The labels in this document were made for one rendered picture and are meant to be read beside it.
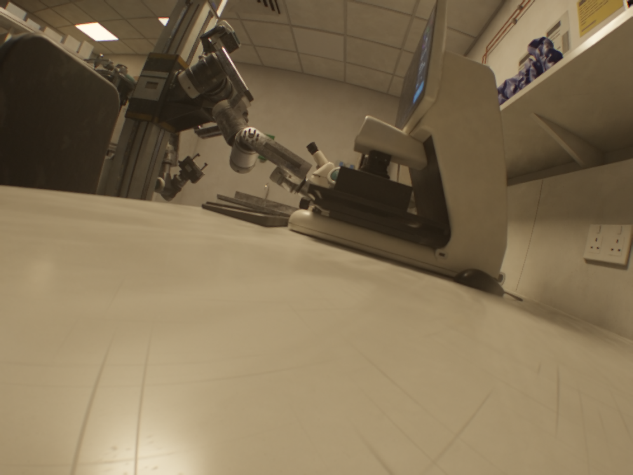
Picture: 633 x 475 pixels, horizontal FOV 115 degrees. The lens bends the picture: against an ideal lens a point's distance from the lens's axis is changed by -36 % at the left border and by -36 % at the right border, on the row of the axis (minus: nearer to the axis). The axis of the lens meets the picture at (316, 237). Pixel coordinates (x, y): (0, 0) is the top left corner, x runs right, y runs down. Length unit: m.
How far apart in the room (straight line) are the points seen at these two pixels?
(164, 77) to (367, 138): 1.05
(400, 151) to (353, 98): 3.70
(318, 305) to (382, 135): 0.64
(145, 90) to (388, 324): 1.49
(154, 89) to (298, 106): 3.12
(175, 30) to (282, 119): 2.95
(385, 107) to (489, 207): 3.78
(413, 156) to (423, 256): 0.24
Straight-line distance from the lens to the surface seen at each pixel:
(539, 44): 1.00
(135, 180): 1.52
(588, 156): 1.06
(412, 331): 0.17
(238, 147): 1.04
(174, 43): 1.68
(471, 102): 0.77
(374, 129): 0.77
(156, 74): 1.57
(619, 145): 1.05
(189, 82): 1.28
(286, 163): 1.01
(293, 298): 0.16
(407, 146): 0.77
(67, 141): 0.70
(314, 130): 4.29
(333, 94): 4.46
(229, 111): 1.14
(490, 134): 0.77
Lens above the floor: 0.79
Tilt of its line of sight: 3 degrees down
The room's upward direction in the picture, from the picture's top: 16 degrees clockwise
